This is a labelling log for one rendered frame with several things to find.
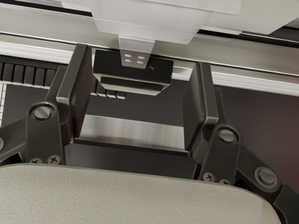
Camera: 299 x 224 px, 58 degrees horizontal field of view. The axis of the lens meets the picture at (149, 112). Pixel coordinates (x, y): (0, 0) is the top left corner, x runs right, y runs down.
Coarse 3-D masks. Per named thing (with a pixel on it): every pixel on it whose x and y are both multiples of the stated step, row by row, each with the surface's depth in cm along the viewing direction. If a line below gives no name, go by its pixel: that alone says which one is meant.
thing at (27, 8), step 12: (0, 0) 22; (12, 0) 22; (24, 0) 20; (36, 0) 20; (48, 0) 20; (48, 12) 22; (60, 12) 22; (72, 12) 22; (84, 12) 22; (204, 36) 24; (216, 36) 23; (228, 36) 23
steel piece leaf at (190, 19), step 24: (96, 0) 18; (120, 0) 18; (144, 0) 13; (168, 0) 13; (192, 0) 13; (216, 0) 13; (240, 0) 13; (144, 24) 22; (168, 24) 21; (192, 24) 20
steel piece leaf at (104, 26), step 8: (96, 24) 23; (104, 24) 23; (112, 24) 23; (120, 24) 23; (128, 24) 22; (136, 24) 22; (112, 32) 25; (120, 32) 25; (128, 32) 24; (136, 32) 24; (144, 32) 24; (152, 32) 24; (160, 32) 23; (168, 32) 23; (176, 32) 23; (184, 32) 22; (168, 40) 25; (176, 40) 25; (184, 40) 25
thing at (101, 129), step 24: (96, 120) 22; (120, 120) 22; (72, 144) 21; (96, 144) 21; (120, 144) 21; (144, 144) 22; (168, 144) 22; (96, 168) 21; (120, 168) 21; (144, 168) 21; (168, 168) 21; (192, 168) 21
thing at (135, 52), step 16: (128, 48) 29; (144, 48) 28; (96, 64) 40; (112, 64) 40; (128, 64) 39; (144, 64) 37; (160, 64) 41; (112, 80) 41; (128, 80) 41; (144, 80) 41; (160, 80) 41
